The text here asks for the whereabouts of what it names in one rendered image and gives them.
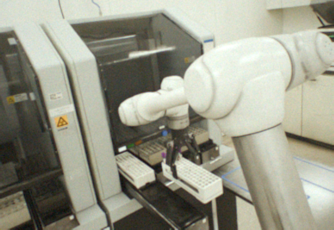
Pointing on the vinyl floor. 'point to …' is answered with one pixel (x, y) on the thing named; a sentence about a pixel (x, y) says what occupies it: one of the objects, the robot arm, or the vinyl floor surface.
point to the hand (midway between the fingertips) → (184, 168)
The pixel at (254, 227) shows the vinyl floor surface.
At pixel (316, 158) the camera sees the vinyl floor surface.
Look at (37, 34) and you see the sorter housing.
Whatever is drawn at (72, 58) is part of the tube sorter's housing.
